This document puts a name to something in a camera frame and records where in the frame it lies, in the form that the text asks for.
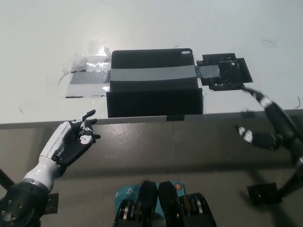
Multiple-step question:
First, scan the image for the white and black left hand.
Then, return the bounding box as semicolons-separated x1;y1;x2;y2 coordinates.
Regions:
39;109;101;178

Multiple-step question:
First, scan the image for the white and black right hand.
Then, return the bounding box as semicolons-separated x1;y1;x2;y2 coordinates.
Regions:
233;86;303;167

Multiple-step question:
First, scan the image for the black folded tablet cover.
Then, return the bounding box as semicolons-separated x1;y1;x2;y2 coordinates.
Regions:
106;48;204;119

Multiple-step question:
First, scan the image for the black and teal robot torso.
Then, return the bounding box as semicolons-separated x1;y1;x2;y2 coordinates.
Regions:
112;180;217;227

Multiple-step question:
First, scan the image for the black diagonal stand strut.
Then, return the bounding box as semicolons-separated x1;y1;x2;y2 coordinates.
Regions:
0;167;15;191
278;169;303;197

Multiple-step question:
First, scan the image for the crumpled clear tape patch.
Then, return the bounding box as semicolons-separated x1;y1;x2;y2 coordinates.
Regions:
62;39;112;99

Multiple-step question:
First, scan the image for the black printed lattice fixture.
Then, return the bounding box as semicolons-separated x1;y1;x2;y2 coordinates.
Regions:
196;52;254;92

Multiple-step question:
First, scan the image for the small black tape piece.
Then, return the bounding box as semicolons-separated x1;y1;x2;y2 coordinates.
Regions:
166;115;186;122

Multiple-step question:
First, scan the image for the grey tape strip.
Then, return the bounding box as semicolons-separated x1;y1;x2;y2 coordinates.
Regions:
109;65;221;83

